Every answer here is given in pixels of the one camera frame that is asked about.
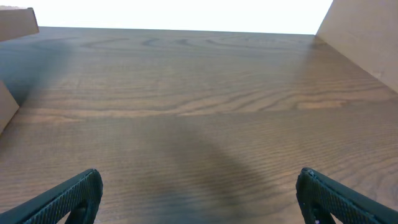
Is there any beige panel at right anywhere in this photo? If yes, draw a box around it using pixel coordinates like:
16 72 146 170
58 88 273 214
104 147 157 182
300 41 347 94
317 0 397 91

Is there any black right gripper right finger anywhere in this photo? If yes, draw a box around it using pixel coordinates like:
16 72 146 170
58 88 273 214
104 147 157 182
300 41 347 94
296 167 397 224

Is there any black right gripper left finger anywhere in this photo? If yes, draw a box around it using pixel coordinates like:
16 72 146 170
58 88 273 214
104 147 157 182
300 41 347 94
1 169 103 224

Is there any brown cardboard box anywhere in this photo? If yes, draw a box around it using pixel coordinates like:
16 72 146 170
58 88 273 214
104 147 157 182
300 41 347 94
1 6 39 133

